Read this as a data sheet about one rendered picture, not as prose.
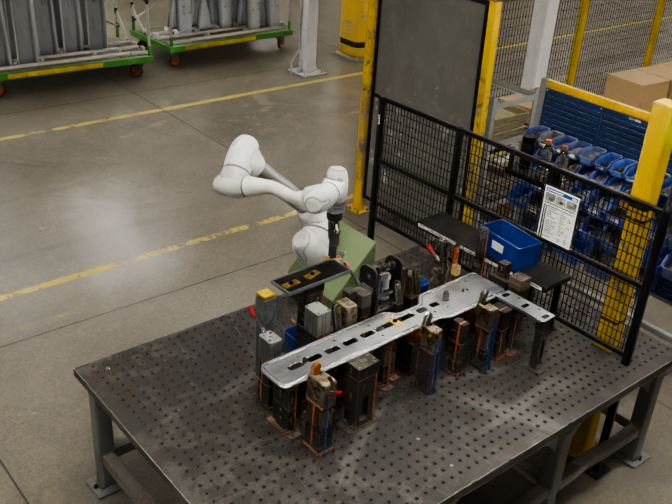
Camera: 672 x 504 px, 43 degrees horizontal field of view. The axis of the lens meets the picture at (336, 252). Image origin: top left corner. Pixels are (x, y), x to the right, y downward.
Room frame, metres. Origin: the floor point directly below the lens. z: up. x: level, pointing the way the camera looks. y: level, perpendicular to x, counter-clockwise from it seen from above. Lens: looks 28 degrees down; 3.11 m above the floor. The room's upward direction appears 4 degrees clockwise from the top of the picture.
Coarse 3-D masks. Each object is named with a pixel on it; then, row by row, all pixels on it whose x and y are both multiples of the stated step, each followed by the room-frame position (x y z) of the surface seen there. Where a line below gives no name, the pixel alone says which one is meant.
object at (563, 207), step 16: (544, 192) 3.95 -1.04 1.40; (560, 192) 3.89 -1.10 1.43; (544, 208) 3.94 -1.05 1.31; (560, 208) 3.87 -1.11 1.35; (576, 208) 3.81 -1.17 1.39; (544, 224) 3.93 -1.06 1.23; (560, 224) 3.86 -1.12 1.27; (576, 224) 3.80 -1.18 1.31; (544, 240) 3.91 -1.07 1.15; (560, 240) 3.85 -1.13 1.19
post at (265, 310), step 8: (256, 296) 3.18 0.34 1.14; (256, 304) 3.18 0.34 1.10; (264, 304) 3.14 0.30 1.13; (272, 304) 3.17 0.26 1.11; (256, 312) 3.18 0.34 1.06; (264, 312) 3.14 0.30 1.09; (272, 312) 3.17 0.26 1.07; (264, 320) 3.14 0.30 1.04; (272, 320) 3.18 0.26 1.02; (256, 328) 3.19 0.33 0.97; (272, 328) 3.18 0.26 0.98; (256, 336) 3.19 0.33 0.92; (256, 344) 3.19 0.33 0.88; (256, 352) 3.18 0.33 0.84; (256, 360) 3.18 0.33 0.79; (256, 368) 3.18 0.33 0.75; (256, 376) 3.18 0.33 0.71
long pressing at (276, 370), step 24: (456, 288) 3.61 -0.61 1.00; (480, 288) 3.63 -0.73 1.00; (384, 312) 3.34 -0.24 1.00; (408, 312) 3.36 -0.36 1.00; (432, 312) 3.37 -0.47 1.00; (456, 312) 3.39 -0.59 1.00; (336, 336) 3.12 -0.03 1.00; (360, 336) 3.13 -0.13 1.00; (384, 336) 3.15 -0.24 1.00; (288, 360) 2.92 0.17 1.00; (336, 360) 2.94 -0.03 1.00; (288, 384) 2.76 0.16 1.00
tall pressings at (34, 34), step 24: (0, 0) 8.95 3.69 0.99; (24, 0) 9.15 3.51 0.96; (48, 0) 9.51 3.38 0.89; (72, 0) 9.71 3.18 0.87; (96, 0) 9.89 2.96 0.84; (0, 24) 8.96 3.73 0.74; (24, 24) 9.11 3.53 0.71; (48, 24) 9.50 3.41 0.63; (72, 24) 9.67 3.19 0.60; (96, 24) 9.85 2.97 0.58; (0, 48) 8.93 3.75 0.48; (24, 48) 9.09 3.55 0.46; (48, 48) 9.47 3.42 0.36; (72, 48) 9.64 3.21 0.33; (96, 48) 9.82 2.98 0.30
